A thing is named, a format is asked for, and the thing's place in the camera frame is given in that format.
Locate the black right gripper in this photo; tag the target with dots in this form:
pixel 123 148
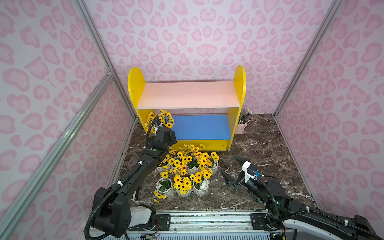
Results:
pixel 240 177

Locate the sunflower pot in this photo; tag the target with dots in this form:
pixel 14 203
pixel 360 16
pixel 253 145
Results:
pixel 200 182
pixel 213 162
pixel 183 186
pixel 163 118
pixel 164 187
pixel 192 157
pixel 177 161
pixel 163 166

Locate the yellow two-tier shelf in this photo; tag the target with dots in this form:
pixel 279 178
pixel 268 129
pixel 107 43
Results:
pixel 215 131

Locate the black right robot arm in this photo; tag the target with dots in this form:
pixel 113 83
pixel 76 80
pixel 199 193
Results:
pixel 286 213

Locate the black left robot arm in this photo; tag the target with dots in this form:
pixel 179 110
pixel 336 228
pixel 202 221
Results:
pixel 111 211

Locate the pink cup with pencils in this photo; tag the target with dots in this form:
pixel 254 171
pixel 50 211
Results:
pixel 243 120

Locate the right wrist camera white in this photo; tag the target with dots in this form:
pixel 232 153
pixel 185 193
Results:
pixel 250 171

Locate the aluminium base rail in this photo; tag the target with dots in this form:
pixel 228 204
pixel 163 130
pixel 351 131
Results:
pixel 224 225

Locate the back left aluminium post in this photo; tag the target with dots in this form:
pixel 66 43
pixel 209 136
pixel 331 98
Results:
pixel 89 23

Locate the right aluminium frame profile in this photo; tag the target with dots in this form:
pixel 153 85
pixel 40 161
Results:
pixel 324 26

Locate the aluminium frame profile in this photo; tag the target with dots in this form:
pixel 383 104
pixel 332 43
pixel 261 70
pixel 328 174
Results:
pixel 324 26
pixel 31 189

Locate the left aluminium frame profile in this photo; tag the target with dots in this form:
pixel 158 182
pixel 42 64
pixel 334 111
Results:
pixel 31 189

